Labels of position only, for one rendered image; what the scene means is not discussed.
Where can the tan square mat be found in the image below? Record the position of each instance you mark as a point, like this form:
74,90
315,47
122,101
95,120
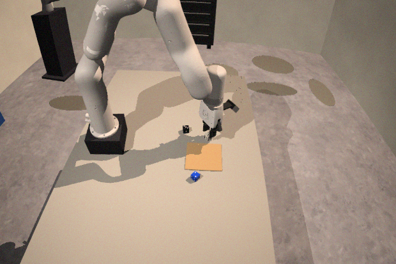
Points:
204,157

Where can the blue die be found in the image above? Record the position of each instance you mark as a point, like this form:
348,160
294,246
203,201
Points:
195,176

